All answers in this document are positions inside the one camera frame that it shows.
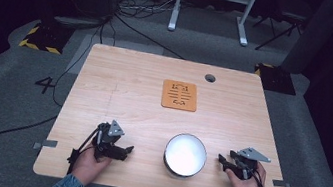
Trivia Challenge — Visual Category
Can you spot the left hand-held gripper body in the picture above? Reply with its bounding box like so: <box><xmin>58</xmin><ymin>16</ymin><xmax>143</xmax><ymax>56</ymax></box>
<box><xmin>92</xmin><ymin>116</ymin><xmax>128</xmax><ymax>163</ymax></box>

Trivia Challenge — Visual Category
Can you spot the grey pillar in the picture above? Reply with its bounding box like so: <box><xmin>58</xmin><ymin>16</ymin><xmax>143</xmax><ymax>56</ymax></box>
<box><xmin>279</xmin><ymin>0</ymin><xmax>333</xmax><ymax>81</ymax></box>

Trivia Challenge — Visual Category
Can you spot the black tripod stand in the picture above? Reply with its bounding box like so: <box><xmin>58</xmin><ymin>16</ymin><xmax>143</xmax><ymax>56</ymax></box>
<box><xmin>249</xmin><ymin>5</ymin><xmax>307</xmax><ymax>58</ymax></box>

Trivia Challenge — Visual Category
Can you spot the white bowl with dark rim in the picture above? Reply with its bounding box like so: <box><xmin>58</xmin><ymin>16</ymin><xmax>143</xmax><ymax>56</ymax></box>
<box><xmin>160</xmin><ymin>129</ymin><xmax>211</xmax><ymax>182</ymax></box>

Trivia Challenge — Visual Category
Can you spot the orange square coaster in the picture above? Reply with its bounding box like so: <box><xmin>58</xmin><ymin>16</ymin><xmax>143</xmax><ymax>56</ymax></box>
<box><xmin>158</xmin><ymin>78</ymin><xmax>201</xmax><ymax>113</ymax></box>

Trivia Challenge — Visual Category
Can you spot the person's left hand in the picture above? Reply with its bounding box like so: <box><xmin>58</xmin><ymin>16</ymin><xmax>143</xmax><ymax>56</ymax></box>
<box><xmin>68</xmin><ymin>141</ymin><xmax>115</xmax><ymax>187</ymax></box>

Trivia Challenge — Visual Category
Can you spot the left hand-held gripper cable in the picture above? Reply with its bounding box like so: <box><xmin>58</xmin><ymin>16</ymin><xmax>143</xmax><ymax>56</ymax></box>
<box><xmin>64</xmin><ymin>122</ymin><xmax>101</xmax><ymax>179</ymax></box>

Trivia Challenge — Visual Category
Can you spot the bundle of floor cables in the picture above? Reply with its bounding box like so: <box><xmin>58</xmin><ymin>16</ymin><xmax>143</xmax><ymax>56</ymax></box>
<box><xmin>114</xmin><ymin>0</ymin><xmax>185</xmax><ymax>28</ymax></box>

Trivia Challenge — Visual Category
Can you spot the long black floor cable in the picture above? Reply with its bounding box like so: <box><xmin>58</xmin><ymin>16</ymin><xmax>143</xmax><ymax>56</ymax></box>
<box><xmin>0</xmin><ymin>0</ymin><xmax>115</xmax><ymax>187</ymax></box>

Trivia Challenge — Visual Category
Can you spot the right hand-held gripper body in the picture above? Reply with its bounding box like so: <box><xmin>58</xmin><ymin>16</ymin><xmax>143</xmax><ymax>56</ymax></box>
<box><xmin>232</xmin><ymin>144</ymin><xmax>274</xmax><ymax>184</ymax></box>

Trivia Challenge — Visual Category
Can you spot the grey tape strip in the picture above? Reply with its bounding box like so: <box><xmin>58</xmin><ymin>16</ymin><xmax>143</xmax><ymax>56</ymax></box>
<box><xmin>31</xmin><ymin>136</ymin><xmax>60</xmax><ymax>154</ymax></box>
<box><xmin>270</xmin><ymin>178</ymin><xmax>294</xmax><ymax>187</ymax></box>

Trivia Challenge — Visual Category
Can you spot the black yellow striped base plate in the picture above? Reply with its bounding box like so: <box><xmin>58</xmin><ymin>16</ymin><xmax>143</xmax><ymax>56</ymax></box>
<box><xmin>250</xmin><ymin>61</ymin><xmax>301</xmax><ymax>97</ymax></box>
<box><xmin>18</xmin><ymin>15</ymin><xmax>76</xmax><ymax>58</ymax></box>

